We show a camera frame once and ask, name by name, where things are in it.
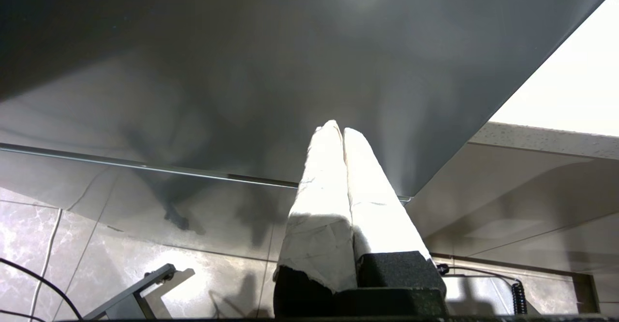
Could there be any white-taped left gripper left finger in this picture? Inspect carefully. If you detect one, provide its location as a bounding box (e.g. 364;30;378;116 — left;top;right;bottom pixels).
273;120;358;319

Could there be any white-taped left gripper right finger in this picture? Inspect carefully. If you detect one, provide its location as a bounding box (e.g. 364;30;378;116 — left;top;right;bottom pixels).
342;128;447;299

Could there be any grey metal cabinet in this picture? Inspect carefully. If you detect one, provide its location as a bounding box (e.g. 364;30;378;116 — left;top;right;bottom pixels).
0;0;619;262

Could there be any coiled black cable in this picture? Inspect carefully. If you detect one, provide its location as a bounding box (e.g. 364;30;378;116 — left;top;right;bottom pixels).
435;263;529;316

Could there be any grey metal bracket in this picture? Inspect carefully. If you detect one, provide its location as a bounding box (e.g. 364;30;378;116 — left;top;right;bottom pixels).
82;263;177;321

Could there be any thin white floor cable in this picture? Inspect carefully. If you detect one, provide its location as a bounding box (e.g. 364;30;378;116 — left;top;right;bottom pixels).
28;208;64;322

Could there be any thin black floor cable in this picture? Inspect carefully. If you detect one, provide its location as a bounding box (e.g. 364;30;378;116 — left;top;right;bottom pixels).
0;257;84;322

